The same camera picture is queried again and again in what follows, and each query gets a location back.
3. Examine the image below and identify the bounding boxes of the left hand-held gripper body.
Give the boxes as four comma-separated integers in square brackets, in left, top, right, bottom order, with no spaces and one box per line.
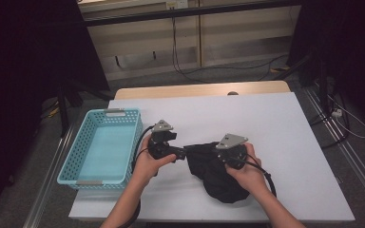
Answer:
[147,119,178,161]

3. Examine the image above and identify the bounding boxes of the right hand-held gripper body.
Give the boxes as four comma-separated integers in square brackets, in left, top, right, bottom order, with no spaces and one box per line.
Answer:
[215,133,249,170]

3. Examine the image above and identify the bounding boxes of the black shorts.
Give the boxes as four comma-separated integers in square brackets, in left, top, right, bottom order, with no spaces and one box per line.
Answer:
[183,142,251,204]

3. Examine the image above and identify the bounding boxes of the light blue plastic basket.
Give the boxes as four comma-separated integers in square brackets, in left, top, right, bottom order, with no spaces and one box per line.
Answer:
[56,107,144,191]

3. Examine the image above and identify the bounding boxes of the person's left hand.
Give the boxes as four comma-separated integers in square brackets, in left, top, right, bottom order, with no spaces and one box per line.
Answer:
[133,136,177,188]

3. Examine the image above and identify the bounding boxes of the person's right hand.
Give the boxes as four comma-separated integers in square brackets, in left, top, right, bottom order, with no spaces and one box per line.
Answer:
[225,142,272,196]

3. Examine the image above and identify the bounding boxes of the wooden table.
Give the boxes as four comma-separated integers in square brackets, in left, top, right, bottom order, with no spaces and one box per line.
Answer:
[113,80,292,101]

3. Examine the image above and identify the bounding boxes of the white table cover sheet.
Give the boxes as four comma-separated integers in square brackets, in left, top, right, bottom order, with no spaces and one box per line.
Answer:
[68,91,355,222]

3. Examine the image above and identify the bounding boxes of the black tripod stand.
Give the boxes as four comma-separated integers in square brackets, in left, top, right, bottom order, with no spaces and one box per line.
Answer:
[274,51,331,112]
[56,79,115,139]

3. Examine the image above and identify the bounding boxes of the beige cabinet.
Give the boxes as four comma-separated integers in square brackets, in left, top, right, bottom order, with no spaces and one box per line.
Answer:
[77,0,302,82]

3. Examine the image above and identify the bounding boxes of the black horizontal bar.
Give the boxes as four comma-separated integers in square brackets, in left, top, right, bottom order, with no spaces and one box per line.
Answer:
[84,0,302,28]

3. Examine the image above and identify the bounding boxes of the black curtain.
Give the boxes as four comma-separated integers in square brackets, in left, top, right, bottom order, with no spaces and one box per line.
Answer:
[286,0,365,131]
[0,0,110,219]

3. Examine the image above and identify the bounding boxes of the left hand-held gripper black cable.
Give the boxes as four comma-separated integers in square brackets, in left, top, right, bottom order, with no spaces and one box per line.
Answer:
[117,125,156,228]

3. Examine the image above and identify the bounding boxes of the hand-held gripper black cable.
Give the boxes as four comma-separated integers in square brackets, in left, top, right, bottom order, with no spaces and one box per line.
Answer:
[234,156,278,199]
[117,125,156,228]

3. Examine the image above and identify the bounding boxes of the right hand-held gripper black cable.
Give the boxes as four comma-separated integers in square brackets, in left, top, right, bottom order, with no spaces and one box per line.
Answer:
[234,156,278,199]

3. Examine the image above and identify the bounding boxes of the black hanging wall cable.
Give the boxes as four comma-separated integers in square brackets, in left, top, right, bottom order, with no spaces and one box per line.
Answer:
[170,15,289,85]

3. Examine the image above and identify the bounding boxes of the yellow floor cable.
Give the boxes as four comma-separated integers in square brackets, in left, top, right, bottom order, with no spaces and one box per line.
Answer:
[42,101,60,120]

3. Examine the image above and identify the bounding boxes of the black floor cable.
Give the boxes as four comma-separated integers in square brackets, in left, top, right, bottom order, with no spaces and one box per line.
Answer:
[308,91,351,150]

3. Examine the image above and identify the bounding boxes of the aluminium floor rail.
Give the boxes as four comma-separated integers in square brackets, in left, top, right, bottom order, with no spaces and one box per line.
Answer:
[303,86,365,217]
[22,123,75,228]

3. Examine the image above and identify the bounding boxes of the white floor cable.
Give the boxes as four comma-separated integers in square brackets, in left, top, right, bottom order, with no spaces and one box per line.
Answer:
[327,94,365,140]

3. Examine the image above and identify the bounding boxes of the white wall socket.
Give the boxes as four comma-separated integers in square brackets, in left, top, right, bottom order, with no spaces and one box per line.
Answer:
[165,0,189,10]

